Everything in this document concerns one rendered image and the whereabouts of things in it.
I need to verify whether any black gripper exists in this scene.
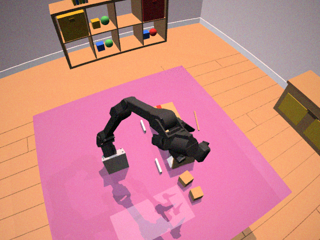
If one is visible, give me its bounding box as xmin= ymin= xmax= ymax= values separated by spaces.
xmin=177 ymin=117 xmax=211 ymax=162

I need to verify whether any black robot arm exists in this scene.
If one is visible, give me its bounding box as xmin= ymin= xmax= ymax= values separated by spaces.
xmin=96 ymin=96 xmax=198 ymax=164

